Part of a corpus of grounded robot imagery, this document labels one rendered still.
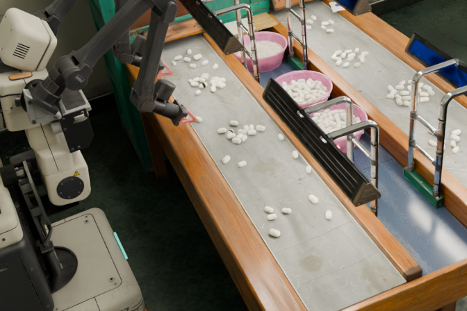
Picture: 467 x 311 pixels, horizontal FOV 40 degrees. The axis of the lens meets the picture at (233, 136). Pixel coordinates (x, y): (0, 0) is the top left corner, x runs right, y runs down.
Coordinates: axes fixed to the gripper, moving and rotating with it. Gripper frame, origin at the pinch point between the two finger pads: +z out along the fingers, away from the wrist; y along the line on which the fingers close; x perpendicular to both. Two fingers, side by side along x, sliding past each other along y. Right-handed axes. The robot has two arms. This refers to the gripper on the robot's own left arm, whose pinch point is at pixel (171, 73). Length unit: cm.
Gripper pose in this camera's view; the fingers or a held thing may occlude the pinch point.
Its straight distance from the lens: 280.7
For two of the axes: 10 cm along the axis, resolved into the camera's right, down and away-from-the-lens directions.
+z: 7.8, 2.9, 5.6
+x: -5.1, 8.1, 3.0
